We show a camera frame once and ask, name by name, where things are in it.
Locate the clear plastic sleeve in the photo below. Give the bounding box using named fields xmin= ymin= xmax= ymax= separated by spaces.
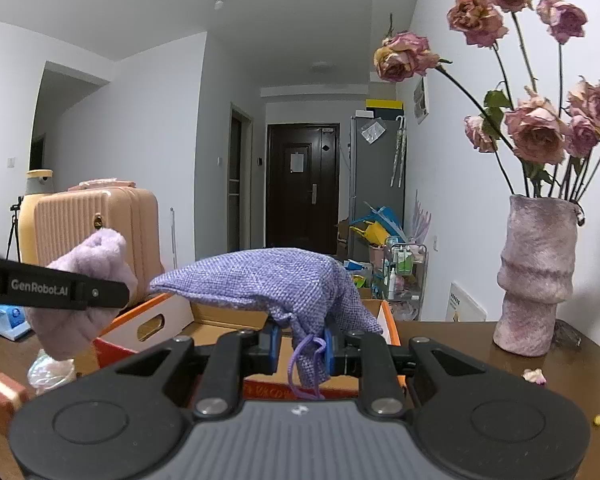
xmin=361 ymin=119 xmax=386 ymax=143

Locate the purple wall decoration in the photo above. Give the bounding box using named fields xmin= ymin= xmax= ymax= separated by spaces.
xmin=412 ymin=189 xmax=434 ymax=247

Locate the white booklet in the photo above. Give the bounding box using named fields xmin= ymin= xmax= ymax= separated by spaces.
xmin=447 ymin=281 xmax=488 ymax=322

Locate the iridescent plastic bag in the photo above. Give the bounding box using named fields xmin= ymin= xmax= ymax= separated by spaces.
xmin=27 ymin=349 xmax=77 ymax=397

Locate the small dark object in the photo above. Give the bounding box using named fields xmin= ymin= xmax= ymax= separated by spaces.
xmin=554 ymin=320 xmax=584 ymax=349

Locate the grey refrigerator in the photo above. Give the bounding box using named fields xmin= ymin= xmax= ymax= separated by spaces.
xmin=348 ymin=115 xmax=406 ymax=261

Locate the orange cardboard box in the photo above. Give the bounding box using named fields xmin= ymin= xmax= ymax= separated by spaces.
xmin=94 ymin=292 xmax=407 ymax=402

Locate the small cardboard box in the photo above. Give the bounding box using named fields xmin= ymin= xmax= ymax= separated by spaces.
xmin=336 ymin=219 xmax=354 ymax=257

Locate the lavender plush cloth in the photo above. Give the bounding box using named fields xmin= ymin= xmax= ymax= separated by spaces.
xmin=26 ymin=228 xmax=139 ymax=361

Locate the white wall panel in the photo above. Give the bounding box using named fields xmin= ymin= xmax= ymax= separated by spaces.
xmin=413 ymin=76 xmax=430 ymax=125

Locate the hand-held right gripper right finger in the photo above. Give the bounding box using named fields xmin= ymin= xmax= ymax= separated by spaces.
xmin=324 ymin=317 xmax=501 ymax=417

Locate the fuzzy mauve vase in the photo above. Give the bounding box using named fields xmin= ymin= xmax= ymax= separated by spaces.
xmin=493 ymin=194 xmax=587 ymax=358

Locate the pink ribbed suitcase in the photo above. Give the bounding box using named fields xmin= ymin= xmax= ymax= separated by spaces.
xmin=19 ymin=185 xmax=164 ymax=302

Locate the wire trolley with bottles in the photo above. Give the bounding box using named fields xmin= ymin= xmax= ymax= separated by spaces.
xmin=383 ymin=235 xmax=428 ymax=322

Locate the blue tissue pack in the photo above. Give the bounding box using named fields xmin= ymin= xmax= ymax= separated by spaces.
xmin=0 ymin=304 xmax=32 ymax=342

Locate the pink folded cloth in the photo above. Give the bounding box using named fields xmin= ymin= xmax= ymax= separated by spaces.
xmin=67 ymin=177 xmax=135 ymax=191

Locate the purple burlap drawstring pouch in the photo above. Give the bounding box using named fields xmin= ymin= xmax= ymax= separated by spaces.
xmin=150 ymin=247 xmax=384 ymax=401

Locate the white folded umbrella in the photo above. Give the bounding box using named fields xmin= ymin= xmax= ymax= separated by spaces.
xmin=390 ymin=115 xmax=409 ymax=189

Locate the bunch of dried pink roses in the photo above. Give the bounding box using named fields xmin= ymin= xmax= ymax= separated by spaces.
xmin=373 ymin=0 xmax=600 ymax=202

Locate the black tripod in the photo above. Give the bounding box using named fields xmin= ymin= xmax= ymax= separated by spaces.
xmin=6 ymin=196 xmax=27 ymax=262

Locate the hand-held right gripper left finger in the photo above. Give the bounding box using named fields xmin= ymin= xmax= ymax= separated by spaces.
xmin=100 ymin=322 xmax=281 ymax=418

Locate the dark brown entrance door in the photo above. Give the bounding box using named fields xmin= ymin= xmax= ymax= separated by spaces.
xmin=266 ymin=122 xmax=341 ymax=256

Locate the yellow and black box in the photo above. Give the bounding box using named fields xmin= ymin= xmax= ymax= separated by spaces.
xmin=365 ymin=98 xmax=405 ymax=117

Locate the brown interior door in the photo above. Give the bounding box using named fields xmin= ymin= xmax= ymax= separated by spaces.
xmin=228 ymin=104 xmax=254 ymax=254

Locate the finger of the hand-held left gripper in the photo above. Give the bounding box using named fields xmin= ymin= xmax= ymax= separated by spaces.
xmin=86 ymin=280 xmax=131 ymax=310

